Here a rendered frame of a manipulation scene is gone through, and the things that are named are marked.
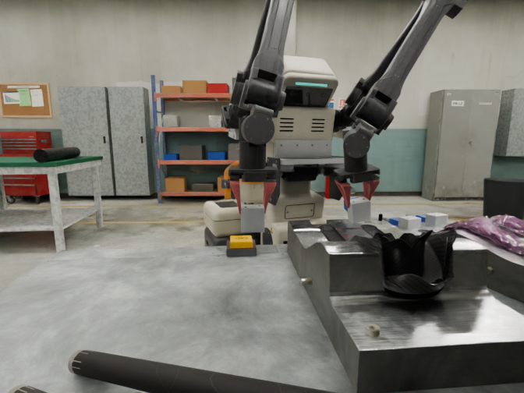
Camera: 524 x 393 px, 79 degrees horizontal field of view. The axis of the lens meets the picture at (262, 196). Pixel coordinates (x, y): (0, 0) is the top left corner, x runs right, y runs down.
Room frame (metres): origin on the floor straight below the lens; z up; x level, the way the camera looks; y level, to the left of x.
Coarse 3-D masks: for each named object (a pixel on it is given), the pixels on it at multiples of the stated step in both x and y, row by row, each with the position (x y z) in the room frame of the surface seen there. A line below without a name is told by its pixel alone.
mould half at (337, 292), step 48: (288, 240) 0.82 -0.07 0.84; (336, 288) 0.46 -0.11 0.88; (480, 288) 0.48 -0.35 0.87; (336, 336) 0.42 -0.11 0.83; (384, 336) 0.37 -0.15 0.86; (432, 336) 0.37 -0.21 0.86; (480, 336) 0.37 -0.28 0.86; (384, 384) 0.34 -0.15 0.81; (432, 384) 0.35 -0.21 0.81; (480, 384) 0.35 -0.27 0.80
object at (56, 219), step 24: (0, 168) 2.90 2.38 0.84; (24, 168) 2.92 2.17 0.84; (48, 168) 2.94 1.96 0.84; (72, 168) 3.26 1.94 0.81; (96, 168) 3.92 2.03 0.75; (0, 192) 3.81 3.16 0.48; (96, 192) 3.92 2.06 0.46; (0, 216) 3.47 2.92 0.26; (24, 216) 3.47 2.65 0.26; (48, 216) 3.47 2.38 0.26; (72, 216) 3.47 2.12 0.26; (96, 216) 3.92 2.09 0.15
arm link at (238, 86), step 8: (264, 8) 0.91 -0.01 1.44; (264, 16) 0.91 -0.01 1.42; (264, 24) 0.92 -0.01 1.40; (256, 40) 0.93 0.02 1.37; (256, 48) 0.94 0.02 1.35; (256, 56) 0.94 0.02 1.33; (248, 64) 0.96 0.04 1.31; (240, 72) 0.97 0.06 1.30; (248, 72) 0.96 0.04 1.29; (240, 80) 0.97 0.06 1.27; (240, 88) 0.97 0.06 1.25; (232, 96) 0.97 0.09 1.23; (240, 96) 0.97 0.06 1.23
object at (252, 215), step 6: (246, 204) 0.69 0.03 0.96; (252, 204) 0.69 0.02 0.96; (258, 204) 0.69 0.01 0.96; (246, 210) 0.66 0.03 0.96; (252, 210) 0.66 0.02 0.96; (258, 210) 0.66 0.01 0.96; (246, 216) 0.66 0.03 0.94; (252, 216) 0.66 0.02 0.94; (258, 216) 0.66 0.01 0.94; (246, 222) 0.66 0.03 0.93; (252, 222) 0.66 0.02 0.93; (258, 222) 0.66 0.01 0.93; (246, 228) 0.66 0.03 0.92; (252, 228) 0.66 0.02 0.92; (258, 228) 0.66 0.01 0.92
